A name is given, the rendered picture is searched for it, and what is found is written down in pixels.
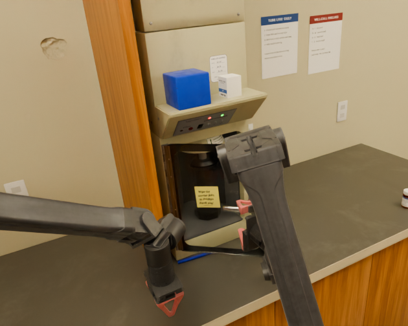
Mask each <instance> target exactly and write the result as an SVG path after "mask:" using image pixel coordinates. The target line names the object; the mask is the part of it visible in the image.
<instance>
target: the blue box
mask: <svg viewBox="0 0 408 326"><path fill-rule="evenodd" d="M163 81H164V91H165V96H166V103H167V104H168V105H170V106H172V107H174V108H176V109H177V110H179V111H180V110H184V109H190V108H194V107H199V106H203V105H208V104H211V97H210V80H209V72H206V71H202V70H199V69H194V68H193V69H185V70H181V71H174V72H166V73H163Z"/></svg>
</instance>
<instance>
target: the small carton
mask: <svg viewBox="0 0 408 326"><path fill-rule="evenodd" d="M218 85H219V95H220V96H222V97H225V98H232V97H236V96H241V95H242V83H241V75H238V74H233V73H232V74H225V75H221V76H218Z"/></svg>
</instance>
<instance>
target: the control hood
mask: <svg viewBox="0 0 408 326"><path fill-rule="evenodd" d="M210 97H211V104H208V105H203V106H199V107H194V108H190V109H184V110H180V111H179V110H177V109H176V108H174V107H172V106H170V105H168V104H167V103H166V104H162V105H156V107H155V111H156V116H157V125H158V130H159V137H160V138H161V139H166V138H171V137H174V136H173V134H174V131H175V129H176V126H177V123H178V121H182V120H187V119H190V118H195V117H199V116H205V115H208V114H214V113H219V112H222V111H228V110H231V109H237V110H236V111H235V113H234V114H233V116H232V118H231V119H230V121H229V123H227V124H230V123H234V122H239V121H242V120H247V119H250V118H252V117H253V116H254V115H255V113H256V112H257V110H258V109H259V108H260V106H261V105H262V104H263V102H264V100H265V99H266V98H267V93H265V92H261V91H257V90H254V89H250V88H243V89H242V95H241V96H236V97H232V98H225V97H222V96H220V95H219V93H218V94H212V95H211V96H210ZM222 125H225V124H222ZM218 126H221V125H217V126H214V127H218ZM209 128H212V127H209ZM209 128H206V129H209ZM201 130H204V129H200V130H197V131H201ZM193 132H196V131H193ZM193 132H189V133H193ZM184 134H187V133H184ZM184 134H181V135H184ZM176 136H179V135H176Z"/></svg>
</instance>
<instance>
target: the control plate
mask: <svg viewBox="0 0 408 326"><path fill-rule="evenodd" d="M236 110H237V109H231V110H228V111H222V112H219V113H214V114H208V115H205V116H199V117H195V118H190V119H187V120H182V121H178V123H177V126H176V129H175V131H174V134H173V136H176V135H181V134H184V133H189V132H193V131H197V130H200V129H206V128H209V127H214V126H217V125H222V124H227V123H229V121H230V119H231V118H232V116H233V114H234V113H235V111H236ZM222 114H224V115H223V116H221V115H222ZM209 117H211V119H208V118H209ZM222 120H223V122H221V121H222ZM215 122H217V124H215ZM209 123H210V125H207V124H209ZM199 124H203V126H202V128H199V129H197V128H198V125H199ZM190 127H193V129H192V130H188V129H189V128H190ZM180 130H183V131H181V132H180Z"/></svg>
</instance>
